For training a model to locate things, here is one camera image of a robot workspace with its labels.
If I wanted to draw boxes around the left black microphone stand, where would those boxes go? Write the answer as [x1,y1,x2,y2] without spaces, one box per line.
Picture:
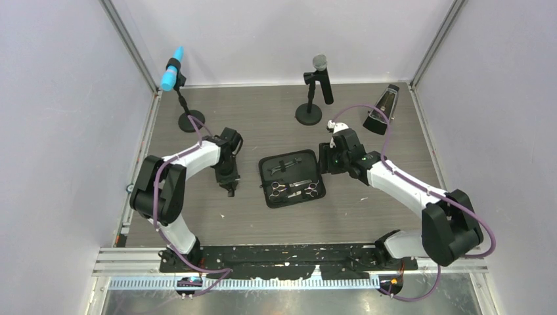
[172,73,206,133]

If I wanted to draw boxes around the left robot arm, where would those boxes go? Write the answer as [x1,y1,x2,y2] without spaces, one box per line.
[129,127,243,272]

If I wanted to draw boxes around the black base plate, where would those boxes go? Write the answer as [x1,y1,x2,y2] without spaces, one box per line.
[186,243,418,280]

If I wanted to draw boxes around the silver thinning scissors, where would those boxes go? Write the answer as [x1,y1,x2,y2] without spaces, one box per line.
[269,179,312,199]

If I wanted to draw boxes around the blue microphone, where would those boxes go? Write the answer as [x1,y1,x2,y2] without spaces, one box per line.
[160,46,184,91]

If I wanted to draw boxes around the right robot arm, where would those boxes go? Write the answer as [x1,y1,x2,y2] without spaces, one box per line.
[318,128,484,270]

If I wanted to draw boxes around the black metronome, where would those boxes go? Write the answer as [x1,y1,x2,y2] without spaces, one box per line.
[363,84,399,135]

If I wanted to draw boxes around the black zipper tool case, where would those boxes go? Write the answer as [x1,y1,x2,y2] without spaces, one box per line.
[258,149,326,209]

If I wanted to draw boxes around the black grey microphone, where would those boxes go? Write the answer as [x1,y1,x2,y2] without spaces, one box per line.
[312,54,334,105]

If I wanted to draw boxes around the black hair clip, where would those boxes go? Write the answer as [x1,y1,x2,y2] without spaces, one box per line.
[268,157,302,176]

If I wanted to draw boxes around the black microphone stand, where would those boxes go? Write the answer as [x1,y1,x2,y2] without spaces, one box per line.
[295,72,323,126]
[172,73,206,133]

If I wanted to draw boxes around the right black microphone stand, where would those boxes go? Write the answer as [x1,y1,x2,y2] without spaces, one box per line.
[295,72,323,126]

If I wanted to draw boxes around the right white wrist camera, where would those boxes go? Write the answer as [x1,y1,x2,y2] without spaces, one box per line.
[326,120,349,135]

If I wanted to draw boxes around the silver cutting scissors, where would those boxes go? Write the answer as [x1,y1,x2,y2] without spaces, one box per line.
[287,182,319,198]

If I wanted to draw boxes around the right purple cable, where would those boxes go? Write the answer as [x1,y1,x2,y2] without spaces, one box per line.
[330,103,497,303]

